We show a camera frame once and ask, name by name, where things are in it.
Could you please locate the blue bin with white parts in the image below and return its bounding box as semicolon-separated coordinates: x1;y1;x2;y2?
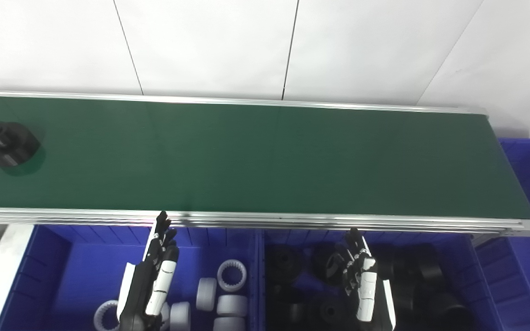
0;224;264;331

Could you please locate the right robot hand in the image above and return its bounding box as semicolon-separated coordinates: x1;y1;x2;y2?
327;228;397;331

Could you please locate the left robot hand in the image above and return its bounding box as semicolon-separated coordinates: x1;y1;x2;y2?
117;211;180;331

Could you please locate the white toothed ring part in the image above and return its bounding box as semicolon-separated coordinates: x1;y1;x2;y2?
217;260;247;292
94;300;121;331

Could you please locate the green conveyor belt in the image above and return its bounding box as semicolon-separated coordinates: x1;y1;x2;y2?
0;90;530;238

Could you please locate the blue bin with black parts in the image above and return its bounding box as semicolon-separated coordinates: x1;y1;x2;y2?
258;229;505;331

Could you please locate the black round flanged part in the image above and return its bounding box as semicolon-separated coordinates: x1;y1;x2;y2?
0;121;41;167

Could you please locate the empty blue bin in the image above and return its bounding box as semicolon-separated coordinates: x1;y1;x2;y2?
474;138;530;330

